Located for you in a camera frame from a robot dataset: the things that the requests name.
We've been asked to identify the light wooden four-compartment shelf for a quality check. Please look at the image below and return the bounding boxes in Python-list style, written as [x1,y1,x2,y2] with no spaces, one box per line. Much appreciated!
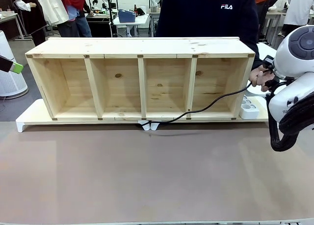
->
[26,37,256,121]

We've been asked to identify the grey-legged side table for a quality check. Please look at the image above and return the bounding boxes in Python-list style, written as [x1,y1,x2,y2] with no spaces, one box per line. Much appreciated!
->
[0,12,26,41]

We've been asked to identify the person in red and blue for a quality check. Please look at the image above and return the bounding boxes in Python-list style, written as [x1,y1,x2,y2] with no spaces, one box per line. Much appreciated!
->
[55,0,93,38]

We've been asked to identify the mannequin in black coat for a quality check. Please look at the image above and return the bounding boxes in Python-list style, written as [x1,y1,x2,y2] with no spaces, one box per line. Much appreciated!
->
[12,0,47,47]

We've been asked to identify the person in black FILA sweatshirt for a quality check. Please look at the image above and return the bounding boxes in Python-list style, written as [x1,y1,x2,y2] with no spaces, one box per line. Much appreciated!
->
[156,0,260,46]

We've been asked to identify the white cylindrical air purifier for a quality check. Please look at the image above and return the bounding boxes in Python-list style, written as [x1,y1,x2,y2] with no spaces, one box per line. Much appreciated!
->
[0,30,28,98]

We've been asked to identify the white power strip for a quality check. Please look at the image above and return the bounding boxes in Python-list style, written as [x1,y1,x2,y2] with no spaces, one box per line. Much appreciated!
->
[239,95,260,120]

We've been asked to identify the black braided arm cable bundle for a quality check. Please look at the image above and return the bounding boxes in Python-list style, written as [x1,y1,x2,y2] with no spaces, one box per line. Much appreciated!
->
[268,90,314,152]

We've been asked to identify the white background table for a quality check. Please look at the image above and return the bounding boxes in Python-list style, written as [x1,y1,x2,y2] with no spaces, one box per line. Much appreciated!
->
[112,13,151,37]

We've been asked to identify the blue box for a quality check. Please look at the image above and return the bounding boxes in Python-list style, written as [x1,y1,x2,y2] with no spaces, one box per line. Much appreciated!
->
[118,8,137,24]

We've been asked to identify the hanging white coat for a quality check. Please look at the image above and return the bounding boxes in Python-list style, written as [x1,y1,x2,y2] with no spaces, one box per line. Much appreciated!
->
[36,0,69,25]

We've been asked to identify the black power cable with plug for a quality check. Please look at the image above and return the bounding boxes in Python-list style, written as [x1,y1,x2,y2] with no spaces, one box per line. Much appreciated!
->
[137,73,258,125]

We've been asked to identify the person in white coat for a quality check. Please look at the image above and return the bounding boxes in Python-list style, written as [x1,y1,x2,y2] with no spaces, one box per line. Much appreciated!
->
[282,0,314,37]

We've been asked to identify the white desk riser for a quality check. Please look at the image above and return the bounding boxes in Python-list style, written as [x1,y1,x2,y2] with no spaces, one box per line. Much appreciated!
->
[16,99,150,133]
[150,97,270,132]

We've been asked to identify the person's left forearm black sleeve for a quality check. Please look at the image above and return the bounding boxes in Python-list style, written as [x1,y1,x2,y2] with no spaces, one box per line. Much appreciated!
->
[252,43,268,69]

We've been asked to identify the person's left hand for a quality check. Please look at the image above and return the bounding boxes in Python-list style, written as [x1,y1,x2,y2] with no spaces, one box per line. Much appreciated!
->
[249,65,276,92]

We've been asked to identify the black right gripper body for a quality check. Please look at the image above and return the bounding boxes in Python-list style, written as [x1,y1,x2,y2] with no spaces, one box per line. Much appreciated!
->
[262,54,275,70]

